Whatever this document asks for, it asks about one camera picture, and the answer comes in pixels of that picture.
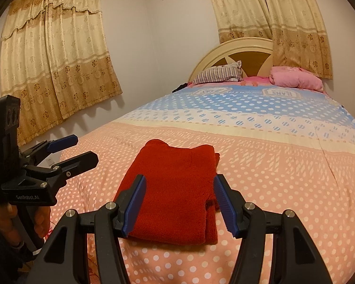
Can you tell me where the person's left forearm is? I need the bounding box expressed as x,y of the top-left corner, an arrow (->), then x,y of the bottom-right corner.
0,219 -> 36,284

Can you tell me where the cream wooden headboard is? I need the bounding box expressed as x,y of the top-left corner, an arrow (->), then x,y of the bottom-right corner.
188,37 -> 274,83

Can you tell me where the white wall socket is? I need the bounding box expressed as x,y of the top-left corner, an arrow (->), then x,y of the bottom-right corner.
37,154 -> 62,169

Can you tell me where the pink pillow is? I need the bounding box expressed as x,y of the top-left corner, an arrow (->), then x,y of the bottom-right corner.
269,66 -> 324,92

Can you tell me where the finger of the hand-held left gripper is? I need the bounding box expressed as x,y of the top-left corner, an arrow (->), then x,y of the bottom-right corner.
32,151 -> 99,190
21,134 -> 79,166

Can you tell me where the beige floral curtain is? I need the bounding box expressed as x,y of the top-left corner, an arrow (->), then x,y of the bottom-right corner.
0,0 -> 123,146
203,0 -> 333,80

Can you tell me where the striped pillow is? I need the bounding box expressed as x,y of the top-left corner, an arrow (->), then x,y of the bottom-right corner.
192,61 -> 243,85

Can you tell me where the red knitted sweater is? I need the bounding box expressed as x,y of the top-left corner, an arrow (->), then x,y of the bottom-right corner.
113,139 -> 221,245

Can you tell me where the person's left hand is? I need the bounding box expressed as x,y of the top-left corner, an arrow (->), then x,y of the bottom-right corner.
0,206 -> 52,253

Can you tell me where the polka dot bed quilt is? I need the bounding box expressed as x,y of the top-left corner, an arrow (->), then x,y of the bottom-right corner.
47,84 -> 355,284

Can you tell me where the pink floral bed sheet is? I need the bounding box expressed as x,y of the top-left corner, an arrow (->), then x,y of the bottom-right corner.
186,75 -> 273,88

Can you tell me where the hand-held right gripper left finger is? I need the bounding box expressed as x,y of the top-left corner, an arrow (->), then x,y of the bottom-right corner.
27,174 -> 147,284

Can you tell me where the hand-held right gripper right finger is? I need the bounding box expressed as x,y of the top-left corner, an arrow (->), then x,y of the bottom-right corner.
213,174 -> 335,284

